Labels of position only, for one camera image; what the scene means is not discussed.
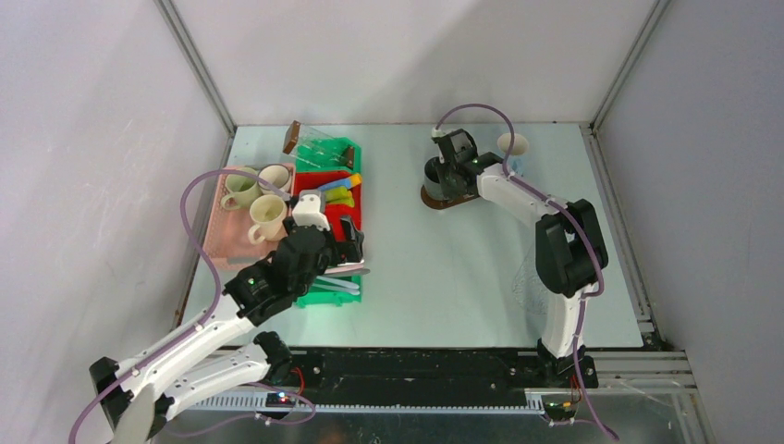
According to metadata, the light blue mug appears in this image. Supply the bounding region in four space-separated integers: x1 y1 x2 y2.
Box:
496 132 530 175

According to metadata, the black mug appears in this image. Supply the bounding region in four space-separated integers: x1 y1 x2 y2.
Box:
423 156 447 199

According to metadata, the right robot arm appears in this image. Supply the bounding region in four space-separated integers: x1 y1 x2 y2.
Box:
421 129 608 387

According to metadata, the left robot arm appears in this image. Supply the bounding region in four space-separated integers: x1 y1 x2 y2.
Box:
90 216 364 441

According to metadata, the brown wooden oval tray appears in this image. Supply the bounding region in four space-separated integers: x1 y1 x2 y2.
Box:
420 185 479 210

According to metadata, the clear textured oval tray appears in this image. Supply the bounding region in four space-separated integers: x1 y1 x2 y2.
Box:
512 244 550 316

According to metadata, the green bin with toothbrushes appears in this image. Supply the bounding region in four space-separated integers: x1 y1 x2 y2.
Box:
294 259 366 308

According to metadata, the cream mug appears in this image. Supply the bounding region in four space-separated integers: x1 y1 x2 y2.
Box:
247 194 288 245

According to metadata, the red plastic bin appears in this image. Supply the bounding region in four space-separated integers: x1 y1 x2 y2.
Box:
292 169 362 241

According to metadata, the pink perforated basket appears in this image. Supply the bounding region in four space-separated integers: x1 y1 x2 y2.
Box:
203 164 295 270

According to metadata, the white ribbed mug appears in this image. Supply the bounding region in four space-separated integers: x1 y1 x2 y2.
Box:
257 164 293 196

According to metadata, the green bin at back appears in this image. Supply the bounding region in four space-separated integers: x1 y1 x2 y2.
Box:
292 138 361 172

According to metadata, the green mug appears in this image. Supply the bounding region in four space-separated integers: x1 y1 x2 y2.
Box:
220 166 262 211

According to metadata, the clear holder with brown ends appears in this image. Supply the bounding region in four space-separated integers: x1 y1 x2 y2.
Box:
282 120 358 170

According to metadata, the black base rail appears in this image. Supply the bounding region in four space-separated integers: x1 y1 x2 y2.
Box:
146 346 693 418

